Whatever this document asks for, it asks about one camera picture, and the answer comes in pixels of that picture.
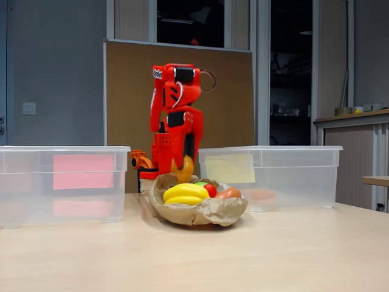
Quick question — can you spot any yellow sticky note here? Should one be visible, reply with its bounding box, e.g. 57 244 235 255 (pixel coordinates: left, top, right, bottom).
205 153 256 184

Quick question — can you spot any clear plastic bin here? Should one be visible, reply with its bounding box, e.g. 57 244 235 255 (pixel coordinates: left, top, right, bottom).
0 145 131 229
197 145 343 213

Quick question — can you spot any brown cork board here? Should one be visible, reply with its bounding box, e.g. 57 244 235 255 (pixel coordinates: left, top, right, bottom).
103 38 255 194

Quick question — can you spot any red toy chili pepper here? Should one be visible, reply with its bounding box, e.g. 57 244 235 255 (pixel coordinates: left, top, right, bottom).
202 183 218 198

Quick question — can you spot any pink sticky note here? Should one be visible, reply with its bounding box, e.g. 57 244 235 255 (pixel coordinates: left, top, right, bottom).
53 154 115 191

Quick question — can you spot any orange table clamp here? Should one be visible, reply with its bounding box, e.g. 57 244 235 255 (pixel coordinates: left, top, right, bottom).
129 149 156 171

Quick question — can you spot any yellow toy banana bunch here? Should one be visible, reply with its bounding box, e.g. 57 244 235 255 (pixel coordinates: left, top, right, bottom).
162 182 210 206

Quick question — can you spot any looped servo cable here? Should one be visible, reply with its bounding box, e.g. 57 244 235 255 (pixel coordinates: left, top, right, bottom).
199 69 217 94

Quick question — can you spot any thin leaning rod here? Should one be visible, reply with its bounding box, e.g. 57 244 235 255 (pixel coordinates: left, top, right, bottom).
340 70 349 107

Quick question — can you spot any wooden block stack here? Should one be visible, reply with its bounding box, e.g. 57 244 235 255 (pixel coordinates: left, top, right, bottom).
139 178 159 194

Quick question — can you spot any beige side table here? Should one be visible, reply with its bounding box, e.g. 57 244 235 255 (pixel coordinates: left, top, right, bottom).
362 175 389 187

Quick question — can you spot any grey roller shutter cabinet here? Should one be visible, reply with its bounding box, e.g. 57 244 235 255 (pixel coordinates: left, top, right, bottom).
314 109 389 210

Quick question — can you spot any brown toy donut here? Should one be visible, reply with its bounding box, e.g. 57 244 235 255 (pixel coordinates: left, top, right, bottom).
214 187 243 201

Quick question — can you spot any crumpled brown paper bag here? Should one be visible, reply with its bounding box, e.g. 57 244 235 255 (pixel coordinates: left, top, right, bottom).
148 172 249 228

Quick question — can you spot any orange toy croissant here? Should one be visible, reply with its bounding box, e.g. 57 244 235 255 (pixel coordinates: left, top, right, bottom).
170 154 195 183

